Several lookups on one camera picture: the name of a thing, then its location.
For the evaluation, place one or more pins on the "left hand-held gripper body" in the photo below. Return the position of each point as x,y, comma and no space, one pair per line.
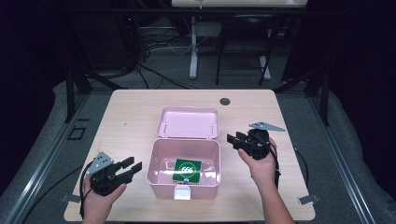
104,180

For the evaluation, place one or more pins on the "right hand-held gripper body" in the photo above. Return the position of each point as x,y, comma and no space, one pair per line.
257,144

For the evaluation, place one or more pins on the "pink storage box with lid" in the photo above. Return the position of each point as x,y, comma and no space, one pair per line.
186,124

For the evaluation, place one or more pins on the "person's left hand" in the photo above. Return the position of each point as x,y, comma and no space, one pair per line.
99,203

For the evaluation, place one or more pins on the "person's right hand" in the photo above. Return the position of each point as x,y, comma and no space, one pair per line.
263,169

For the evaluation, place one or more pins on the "round table grommet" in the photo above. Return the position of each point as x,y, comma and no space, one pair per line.
224,101

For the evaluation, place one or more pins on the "green square card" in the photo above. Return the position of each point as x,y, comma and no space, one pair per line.
186,169

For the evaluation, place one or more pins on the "black metal stand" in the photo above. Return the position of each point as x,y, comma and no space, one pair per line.
324,96
70,93

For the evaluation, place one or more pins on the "white desk leg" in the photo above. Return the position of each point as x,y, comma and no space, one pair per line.
193,56

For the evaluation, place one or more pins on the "black chair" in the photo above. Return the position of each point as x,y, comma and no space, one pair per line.
246,21

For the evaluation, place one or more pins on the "white desk top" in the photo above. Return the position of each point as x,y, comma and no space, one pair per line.
239,3

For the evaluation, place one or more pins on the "grey metal table bracket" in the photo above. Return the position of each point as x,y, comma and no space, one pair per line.
70,198
308,199

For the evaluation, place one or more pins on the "aluminium rail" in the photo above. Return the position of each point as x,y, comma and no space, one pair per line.
46,161
339,155

